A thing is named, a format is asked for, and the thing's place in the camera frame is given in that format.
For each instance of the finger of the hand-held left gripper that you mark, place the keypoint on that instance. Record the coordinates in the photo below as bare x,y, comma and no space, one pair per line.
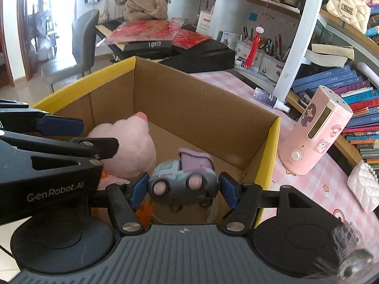
100,146
62,125

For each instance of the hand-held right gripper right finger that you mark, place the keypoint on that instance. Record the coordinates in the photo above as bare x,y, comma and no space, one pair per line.
226,189

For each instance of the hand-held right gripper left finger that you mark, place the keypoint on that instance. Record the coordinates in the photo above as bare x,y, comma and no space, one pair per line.
139,190

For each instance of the pink plush pig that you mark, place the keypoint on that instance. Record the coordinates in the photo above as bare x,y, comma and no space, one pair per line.
127,148

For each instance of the purple grey toy car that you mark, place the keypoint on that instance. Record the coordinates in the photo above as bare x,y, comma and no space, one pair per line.
183,180

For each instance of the yellow cardboard box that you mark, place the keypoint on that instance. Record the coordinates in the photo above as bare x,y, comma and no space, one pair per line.
192,109

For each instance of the grey chair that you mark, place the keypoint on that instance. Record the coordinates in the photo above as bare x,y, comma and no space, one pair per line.
74,50

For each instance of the pink cartoon desk mat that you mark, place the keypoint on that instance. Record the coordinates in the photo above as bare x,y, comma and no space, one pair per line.
311,189

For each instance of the pink cartoon humidifier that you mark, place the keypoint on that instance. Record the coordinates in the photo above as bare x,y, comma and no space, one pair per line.
311,142

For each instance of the black flat box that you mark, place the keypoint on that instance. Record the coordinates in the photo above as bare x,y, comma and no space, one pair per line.
142,48

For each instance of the red packets bundle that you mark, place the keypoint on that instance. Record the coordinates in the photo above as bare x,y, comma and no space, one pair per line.
148,31

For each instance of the black textured case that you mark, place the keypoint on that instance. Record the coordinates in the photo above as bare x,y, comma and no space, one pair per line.
204,56

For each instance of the pen holders with pens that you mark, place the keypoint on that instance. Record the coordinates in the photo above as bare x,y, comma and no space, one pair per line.
266,56

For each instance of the white quilted purse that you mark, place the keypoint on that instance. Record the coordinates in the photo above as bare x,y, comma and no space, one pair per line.
365,186

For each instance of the beige scarf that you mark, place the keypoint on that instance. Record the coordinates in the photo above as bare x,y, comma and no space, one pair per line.
145,7

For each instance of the red tassel ornament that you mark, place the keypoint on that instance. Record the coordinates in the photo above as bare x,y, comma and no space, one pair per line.
254,47

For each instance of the small blue white carton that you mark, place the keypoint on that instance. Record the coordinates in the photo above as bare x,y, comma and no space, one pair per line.
228,40

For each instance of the slanted row of colourful books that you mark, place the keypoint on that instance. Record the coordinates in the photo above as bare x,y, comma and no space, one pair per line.
355,94

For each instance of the white red-label card box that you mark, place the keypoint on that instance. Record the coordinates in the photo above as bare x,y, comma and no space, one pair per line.
205,23

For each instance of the thick open book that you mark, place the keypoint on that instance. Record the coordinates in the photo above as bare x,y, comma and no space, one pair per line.
328,54

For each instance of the white shelf unit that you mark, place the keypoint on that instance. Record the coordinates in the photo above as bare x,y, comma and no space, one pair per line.
225,11

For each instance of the white rolled paper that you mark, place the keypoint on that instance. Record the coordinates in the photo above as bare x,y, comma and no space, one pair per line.
367,71

